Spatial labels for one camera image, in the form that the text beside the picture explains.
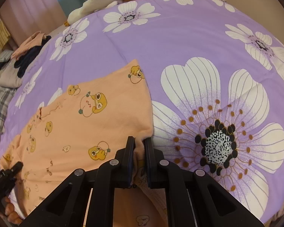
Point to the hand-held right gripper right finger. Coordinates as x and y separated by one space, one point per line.
149 163

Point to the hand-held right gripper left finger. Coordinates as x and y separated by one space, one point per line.
130 162

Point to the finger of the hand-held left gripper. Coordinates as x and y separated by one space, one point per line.
16 167

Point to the orange cartoon print garment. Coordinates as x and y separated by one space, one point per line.
85 127

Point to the pile of clothes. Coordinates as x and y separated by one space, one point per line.
28 59

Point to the person's left hand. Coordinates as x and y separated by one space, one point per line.
10 214

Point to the grey plaid pillow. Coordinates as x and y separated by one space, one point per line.
0 108

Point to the grey cloth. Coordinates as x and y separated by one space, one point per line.
7 78

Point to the pink cloth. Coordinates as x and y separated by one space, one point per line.
29 43

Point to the purple floral bedsheet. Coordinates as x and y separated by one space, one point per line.
191 40

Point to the woven straw mat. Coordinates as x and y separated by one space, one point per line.
0 33

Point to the pink curtain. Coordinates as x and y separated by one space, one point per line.
30 7

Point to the white and orange plush toy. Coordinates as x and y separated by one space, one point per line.
101 0

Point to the beige padded headboard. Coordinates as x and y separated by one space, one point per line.
246 0

